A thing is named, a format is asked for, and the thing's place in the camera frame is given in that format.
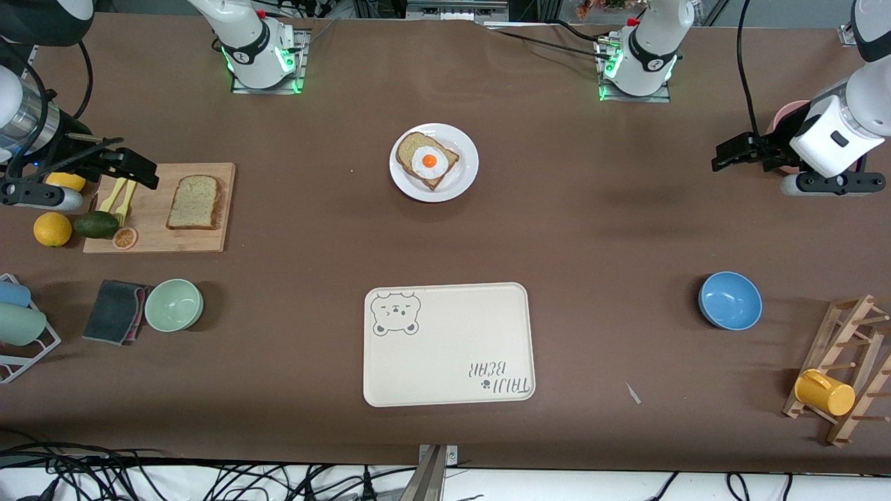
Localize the orange-yellow round citrus fruit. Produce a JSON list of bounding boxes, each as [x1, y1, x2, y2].
[[33, 212, 73, 248]]

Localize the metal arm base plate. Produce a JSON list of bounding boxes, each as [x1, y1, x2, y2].
[[230, 28, 311, 95], [597, 33, 673, 104]]

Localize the black cable tangle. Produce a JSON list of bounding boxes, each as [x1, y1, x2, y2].
[[0, 426, 418, 501]]

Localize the thin black power cable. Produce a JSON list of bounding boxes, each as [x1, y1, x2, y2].
[[484, 24, 617, 62]]

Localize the yellow mug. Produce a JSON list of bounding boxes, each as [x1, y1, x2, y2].
[[794, 369, 856, 418]]

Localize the pink bowl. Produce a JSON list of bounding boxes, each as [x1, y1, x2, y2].
[[768, 100, 812, 175]]

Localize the blue bowl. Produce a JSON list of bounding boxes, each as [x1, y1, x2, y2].
[[698, 271, 764, 331]]

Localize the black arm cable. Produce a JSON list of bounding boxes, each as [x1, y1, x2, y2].
[[66, 38, 95, 119], [736, 0, 787, 140]]

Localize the metal table edge bracket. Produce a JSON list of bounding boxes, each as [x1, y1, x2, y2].
[[411, 444, 460, 501]]

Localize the pale green bowl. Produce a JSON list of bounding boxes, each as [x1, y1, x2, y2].
[[144, 278, 205, 333]]

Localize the beige bear-print tray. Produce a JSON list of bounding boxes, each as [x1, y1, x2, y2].
[[363, 282, 537, 408]]

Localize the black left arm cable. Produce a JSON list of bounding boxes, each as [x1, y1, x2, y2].
[[736, 0, 787, 140]]

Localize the green avocado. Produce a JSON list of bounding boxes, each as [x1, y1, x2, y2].
[[73, 211, 120, 240]]

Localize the pale toast bread slice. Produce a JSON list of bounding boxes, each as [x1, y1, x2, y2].
[[166, 175, 223, 231]]

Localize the white wire rack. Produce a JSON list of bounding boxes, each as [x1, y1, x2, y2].
[[0, 273, 62, 385]]

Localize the white round plate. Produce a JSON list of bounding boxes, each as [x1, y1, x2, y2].
[[389, 123, 480, 203]]

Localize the aluminium frame rail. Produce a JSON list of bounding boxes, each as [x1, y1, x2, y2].
[[406, 0, 510, 23]]

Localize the pale green cup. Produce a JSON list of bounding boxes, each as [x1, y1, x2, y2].
[[0, 303, 47, 347]]

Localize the light blue cup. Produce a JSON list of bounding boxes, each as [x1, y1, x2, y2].
[[0, 280, 32, 308]]

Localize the wooden cutting board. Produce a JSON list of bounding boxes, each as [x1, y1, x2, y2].
[[83, 163, 237, 254]]

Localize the grey folded cloth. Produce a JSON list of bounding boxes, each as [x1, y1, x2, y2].
[[81, 279, 150, 347]]

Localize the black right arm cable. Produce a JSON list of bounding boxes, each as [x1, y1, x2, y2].
[[66, 38, 95, 119]]

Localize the fried egg toy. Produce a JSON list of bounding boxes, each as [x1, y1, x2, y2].
[[411, 145, 449, 177]]

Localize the wooden mug rack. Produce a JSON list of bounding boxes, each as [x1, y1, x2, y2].
[[782, 294, 891, 447]]

